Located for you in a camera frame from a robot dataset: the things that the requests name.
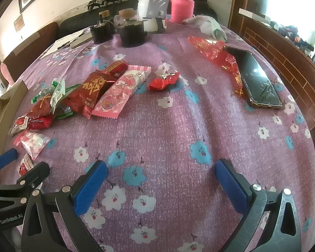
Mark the pile of assorted snack packets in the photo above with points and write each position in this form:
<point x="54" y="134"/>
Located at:
<point x="42" y="107"/>

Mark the white flat box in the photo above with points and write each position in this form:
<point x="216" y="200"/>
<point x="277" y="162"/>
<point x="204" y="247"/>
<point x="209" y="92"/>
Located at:
<point x="253" y="14"/>

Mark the wooden cabinet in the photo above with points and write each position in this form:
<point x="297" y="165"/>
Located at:
<point x="278" y="55"/>

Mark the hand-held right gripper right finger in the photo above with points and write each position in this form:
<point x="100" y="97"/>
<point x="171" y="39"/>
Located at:
<point x="231" y="186"/>

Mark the white paper sheet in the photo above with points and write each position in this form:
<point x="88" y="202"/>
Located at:
<point x="57" y="43"/>

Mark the dark red snack packet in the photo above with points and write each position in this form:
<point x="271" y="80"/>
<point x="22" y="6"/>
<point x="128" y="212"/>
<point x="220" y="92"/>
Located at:
<point x="93" y="90"/>

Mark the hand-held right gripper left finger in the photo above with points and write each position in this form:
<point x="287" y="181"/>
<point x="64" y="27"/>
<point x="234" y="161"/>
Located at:
<point x="90" y="187"/>

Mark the black bag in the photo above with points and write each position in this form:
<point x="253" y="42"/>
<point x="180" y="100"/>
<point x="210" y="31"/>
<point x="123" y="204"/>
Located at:
<point x="203" y="6"/>

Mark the white cup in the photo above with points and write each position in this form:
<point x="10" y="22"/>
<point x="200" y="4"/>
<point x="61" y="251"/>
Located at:
<point x="147" y="15"/>

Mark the purple floral tablecloth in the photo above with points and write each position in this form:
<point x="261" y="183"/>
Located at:
<point x="160" y="136"/>

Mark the black smartphone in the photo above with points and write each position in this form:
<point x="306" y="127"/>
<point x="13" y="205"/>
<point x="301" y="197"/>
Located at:
<point x="257" y="78"/>

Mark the red gold-trimmed snack bar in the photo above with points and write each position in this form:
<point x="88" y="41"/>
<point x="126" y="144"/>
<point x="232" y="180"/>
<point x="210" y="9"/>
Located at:
<point x="116" y="67"/>

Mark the notebook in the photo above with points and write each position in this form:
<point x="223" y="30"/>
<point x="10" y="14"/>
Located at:
<point x="80" y="40"/>

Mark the cardboard box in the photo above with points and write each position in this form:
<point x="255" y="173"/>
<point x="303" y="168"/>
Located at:
<point x="8" y="92"/>

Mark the black jar with cork lid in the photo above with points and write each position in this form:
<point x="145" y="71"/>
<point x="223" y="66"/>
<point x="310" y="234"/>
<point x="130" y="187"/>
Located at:
<point x="101" y="32"/>
<point x="131" y="32"/>

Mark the black sofa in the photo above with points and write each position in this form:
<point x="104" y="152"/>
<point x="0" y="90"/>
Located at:
<point x="76" y="22"/>

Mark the brown sofa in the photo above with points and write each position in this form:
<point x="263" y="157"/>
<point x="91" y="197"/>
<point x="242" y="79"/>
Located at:
<point x="34" y="44"/>

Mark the white cloth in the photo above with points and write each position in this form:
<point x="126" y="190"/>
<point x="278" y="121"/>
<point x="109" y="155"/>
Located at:
<point x="207" y="23"/>

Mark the red plastic bag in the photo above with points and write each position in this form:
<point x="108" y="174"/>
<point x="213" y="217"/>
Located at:
<point x="212" y="51"/>

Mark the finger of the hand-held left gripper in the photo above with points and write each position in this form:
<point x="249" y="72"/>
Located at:
<point x="5" y="158"/>
<point x="34" y="174"/>

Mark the pink bottle with knit sleeve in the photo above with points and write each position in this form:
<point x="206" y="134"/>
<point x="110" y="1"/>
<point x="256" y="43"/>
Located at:
<point x="182" y="6"/>

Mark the red foil candy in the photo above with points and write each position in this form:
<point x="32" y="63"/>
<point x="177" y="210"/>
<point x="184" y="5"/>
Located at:
<point x="164" y="80"/>

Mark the pink fuzzy cloth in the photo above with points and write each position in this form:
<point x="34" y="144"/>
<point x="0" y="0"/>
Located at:
<point x="4" y="74"/>

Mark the pink cartoon snack packet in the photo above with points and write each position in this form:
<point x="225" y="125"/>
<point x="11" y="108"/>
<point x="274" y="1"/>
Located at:
<point x="120" y="92"/>

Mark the small wall sign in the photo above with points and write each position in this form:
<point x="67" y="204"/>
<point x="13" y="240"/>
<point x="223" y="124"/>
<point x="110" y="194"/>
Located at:
<point x="19" y="23"/>

